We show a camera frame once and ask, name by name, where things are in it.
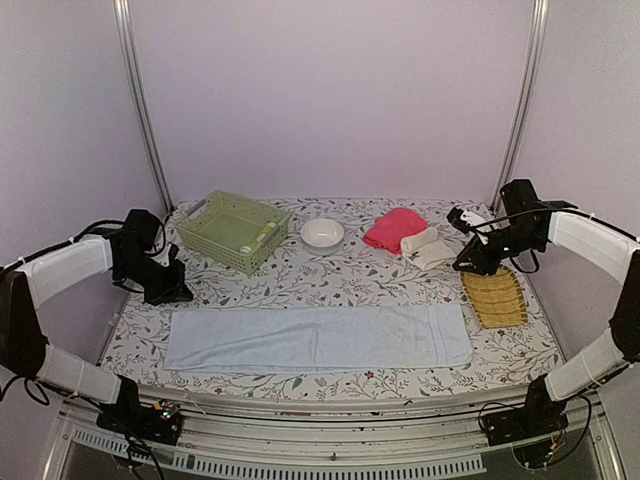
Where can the aluminium front rail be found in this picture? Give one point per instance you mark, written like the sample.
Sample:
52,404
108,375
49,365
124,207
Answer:
407,438

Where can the white ceramic bowl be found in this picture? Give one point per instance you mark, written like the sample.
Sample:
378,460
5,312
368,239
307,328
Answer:
321,236

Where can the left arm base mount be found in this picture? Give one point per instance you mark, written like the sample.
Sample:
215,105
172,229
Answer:
161,422

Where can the right aluminium frame post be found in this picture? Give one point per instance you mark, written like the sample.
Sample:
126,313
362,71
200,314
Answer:
531,67

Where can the cream white towel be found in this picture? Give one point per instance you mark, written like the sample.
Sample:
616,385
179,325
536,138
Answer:
425,250

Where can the aluminium frame post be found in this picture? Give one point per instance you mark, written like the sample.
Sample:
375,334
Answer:
531,67
125,30

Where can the light blue towel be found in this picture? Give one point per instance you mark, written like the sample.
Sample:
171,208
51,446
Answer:
318,340

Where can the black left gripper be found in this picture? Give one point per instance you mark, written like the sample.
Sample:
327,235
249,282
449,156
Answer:
177,289

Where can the green plastic basket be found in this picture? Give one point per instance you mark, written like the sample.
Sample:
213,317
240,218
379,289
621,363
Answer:
218,225

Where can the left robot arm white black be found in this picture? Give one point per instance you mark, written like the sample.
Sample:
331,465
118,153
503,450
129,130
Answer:
29,283

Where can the yellow woven bamboo tray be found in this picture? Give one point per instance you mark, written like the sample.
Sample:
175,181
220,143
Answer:
497,300

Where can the green crocodile pattern towel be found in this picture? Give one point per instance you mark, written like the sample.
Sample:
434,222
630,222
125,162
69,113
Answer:
265,232

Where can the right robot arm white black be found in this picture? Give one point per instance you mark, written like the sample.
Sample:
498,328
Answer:
598,265

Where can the left aluminium frame post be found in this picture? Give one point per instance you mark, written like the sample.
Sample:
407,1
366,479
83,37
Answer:
125,30

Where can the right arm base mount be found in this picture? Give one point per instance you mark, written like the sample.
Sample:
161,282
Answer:
541,429

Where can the pink towel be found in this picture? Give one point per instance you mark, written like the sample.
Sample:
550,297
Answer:
389,230

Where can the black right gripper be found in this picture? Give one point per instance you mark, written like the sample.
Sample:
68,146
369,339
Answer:
475,252

